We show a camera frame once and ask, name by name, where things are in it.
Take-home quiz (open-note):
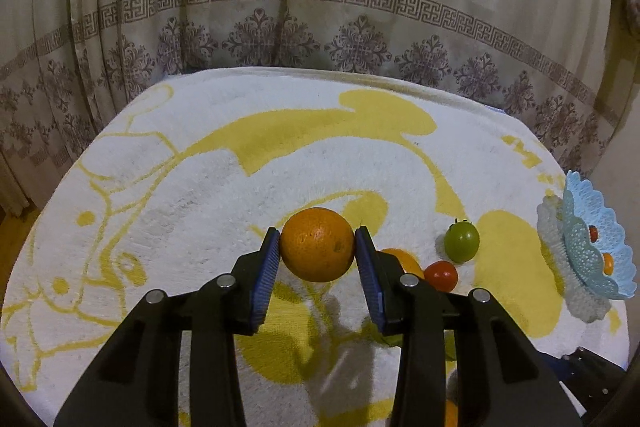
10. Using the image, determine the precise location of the smooth yellow-orange fruit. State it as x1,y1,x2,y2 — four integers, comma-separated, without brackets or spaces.
383,248,424,279

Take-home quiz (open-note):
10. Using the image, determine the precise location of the large smooth orange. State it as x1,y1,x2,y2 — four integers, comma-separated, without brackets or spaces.
603,253,614,277

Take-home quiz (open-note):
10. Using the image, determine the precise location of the green tomato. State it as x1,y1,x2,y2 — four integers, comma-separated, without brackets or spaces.
444,329,457,361
444,220,480,265

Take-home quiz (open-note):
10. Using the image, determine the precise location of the beige patterned curtain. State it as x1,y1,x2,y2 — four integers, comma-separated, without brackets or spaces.
1,0,639,213

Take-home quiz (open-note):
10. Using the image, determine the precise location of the small textured orange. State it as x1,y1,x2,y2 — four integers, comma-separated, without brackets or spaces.
280,207,355,283

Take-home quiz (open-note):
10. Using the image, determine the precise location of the small red tomato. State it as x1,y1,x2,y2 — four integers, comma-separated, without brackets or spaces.
589,225,599,243

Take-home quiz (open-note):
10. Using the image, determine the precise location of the blue lattice plastic basket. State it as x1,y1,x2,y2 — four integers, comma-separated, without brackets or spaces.
561,170,637,300

